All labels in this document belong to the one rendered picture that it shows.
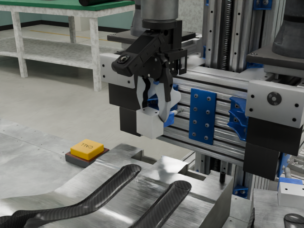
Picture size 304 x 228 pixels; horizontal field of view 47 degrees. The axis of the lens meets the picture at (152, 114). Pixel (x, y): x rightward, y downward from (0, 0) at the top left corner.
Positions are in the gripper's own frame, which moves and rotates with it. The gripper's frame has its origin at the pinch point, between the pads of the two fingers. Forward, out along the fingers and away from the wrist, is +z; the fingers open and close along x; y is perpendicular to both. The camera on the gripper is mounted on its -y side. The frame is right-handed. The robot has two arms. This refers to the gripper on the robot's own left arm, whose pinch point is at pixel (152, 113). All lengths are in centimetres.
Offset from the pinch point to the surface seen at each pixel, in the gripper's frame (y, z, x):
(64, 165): -13.2, 15.1, 17.4
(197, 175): -2.4, 7.9, -15.0
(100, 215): -24.3, 6.4, -12.9
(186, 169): -3.0, 7.4, -12.7
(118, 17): 414, 64, 514
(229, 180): -1.9, 6.1, -22.0
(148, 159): -5.0, 7.8, -4.0
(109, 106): 143, 95, 204
